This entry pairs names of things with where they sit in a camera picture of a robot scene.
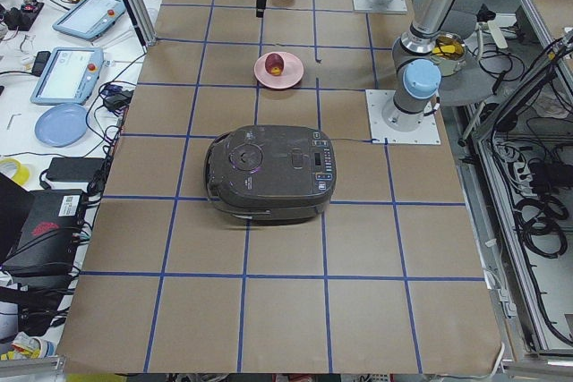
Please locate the blue teach pendant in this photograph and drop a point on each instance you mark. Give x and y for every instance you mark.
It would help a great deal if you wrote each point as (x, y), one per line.
(70, 76)
(90, 19)

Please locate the pink plate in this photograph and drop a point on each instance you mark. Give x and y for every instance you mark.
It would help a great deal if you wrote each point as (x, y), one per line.
(292, 74)

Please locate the metal pot with yellow items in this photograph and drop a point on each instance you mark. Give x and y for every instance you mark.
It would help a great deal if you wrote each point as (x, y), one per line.
(449, 54)

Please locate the dark grey rice cooker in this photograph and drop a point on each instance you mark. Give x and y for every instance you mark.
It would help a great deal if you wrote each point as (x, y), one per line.
(271, 173)

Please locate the aluminium side frame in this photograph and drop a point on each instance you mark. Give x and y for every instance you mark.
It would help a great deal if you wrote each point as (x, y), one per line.
(520, 141)

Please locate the red apple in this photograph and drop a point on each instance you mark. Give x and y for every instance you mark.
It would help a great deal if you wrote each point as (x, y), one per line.
(274, 64)

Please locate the blue plate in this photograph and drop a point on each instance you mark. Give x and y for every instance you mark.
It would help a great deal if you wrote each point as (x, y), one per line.
(61, 125)

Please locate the lower blue teach pendant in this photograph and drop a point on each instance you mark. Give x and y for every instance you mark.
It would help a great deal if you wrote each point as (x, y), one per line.
(70, 76)

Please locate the yellow tape roll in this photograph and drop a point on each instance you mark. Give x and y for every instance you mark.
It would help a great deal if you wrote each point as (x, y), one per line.
(15, 170)

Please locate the black computer box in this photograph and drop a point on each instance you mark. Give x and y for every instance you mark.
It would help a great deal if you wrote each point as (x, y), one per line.
(40, 230)

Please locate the black power adapter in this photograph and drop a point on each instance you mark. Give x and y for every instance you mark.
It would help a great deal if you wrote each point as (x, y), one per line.
(73, 169)

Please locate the upper blue teach pendant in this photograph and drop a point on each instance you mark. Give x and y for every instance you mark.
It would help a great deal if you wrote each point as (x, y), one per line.
(90, 19)

